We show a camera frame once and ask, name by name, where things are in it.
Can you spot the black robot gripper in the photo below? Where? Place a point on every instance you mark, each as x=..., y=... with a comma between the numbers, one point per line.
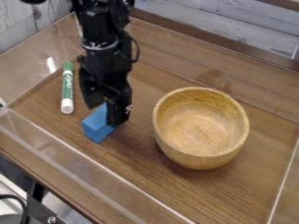
x=105, y=68

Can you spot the clear acrylic tray wall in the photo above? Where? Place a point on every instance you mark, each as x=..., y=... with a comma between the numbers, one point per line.
x=122, y=181

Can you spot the black metal table bracket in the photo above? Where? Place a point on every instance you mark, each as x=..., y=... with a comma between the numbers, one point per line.
x=39, y=213

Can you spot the brown wooden bowl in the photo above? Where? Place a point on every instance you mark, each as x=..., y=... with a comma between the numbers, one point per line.
x=201, y=127

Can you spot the blue foam block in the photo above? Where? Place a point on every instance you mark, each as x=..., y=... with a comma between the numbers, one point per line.
x=95, y=127

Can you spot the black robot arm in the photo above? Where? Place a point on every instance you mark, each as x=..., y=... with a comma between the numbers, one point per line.
x=103, y=19

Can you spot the green dry-erase marker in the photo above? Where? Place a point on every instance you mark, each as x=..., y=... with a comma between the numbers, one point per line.
x=67, y=88

